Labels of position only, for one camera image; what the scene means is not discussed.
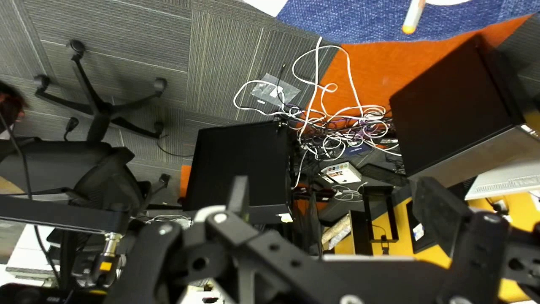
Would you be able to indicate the black office chair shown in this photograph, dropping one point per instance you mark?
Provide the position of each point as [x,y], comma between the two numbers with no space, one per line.
[101,110]

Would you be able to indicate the small black monitor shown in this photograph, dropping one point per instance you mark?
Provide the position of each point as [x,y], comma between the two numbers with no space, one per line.
[236,162]

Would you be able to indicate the dark blue cloth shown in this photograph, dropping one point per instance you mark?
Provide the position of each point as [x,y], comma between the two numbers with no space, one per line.
[348,19]

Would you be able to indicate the orange marker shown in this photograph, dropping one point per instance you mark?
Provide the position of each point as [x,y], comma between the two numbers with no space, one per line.
[412,19]

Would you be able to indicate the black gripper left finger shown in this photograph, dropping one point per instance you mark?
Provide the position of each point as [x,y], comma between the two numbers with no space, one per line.
[162,264]

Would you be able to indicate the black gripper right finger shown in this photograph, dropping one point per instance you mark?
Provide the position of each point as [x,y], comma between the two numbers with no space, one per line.
[478,259]

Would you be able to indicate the large black box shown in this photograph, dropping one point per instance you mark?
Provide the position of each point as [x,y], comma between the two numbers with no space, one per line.
[449,107]

